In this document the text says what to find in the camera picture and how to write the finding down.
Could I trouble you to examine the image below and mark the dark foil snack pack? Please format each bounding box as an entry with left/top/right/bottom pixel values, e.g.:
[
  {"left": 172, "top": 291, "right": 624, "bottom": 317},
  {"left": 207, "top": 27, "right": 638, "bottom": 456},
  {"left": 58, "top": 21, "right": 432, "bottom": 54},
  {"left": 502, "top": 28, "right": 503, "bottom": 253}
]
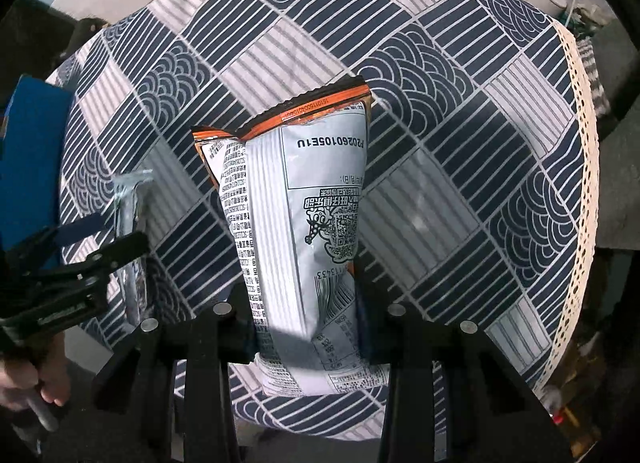
[{"left": 114, "top": 170, "right": 154, "bottom": 330}]

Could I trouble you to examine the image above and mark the silver orange-edged snack bag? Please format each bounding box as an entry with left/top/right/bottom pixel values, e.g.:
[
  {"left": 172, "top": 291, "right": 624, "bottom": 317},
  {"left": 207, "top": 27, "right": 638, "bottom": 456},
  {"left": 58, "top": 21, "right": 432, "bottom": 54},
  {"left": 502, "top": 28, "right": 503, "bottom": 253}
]
[{"left": 192, "top": 76, "right": 388, "bottom": 397}]

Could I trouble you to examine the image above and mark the person's left hand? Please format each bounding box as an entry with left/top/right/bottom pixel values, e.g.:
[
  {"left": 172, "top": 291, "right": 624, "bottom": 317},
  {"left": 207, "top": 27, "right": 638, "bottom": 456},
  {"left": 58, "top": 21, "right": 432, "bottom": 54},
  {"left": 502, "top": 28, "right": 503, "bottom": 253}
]
[{"left": 0, "top": 332, "right": 70, "bottom": 411}]

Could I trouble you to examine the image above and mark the blue cardboard box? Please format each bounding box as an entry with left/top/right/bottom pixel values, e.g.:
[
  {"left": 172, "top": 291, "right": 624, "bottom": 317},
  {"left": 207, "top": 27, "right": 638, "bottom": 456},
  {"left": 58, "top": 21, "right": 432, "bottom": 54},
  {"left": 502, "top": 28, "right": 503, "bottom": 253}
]
[{"left": 1, "top": 75, "right": 73, "bottom": 269}]

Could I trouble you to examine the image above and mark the navy white patterned tablecloth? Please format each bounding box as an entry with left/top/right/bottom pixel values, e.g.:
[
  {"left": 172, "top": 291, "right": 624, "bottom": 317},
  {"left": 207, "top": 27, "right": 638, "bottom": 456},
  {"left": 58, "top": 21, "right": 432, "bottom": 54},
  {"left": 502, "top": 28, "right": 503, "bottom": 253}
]
[{"left": 44, "top": 0, "right": 601, "bottom": 444}]

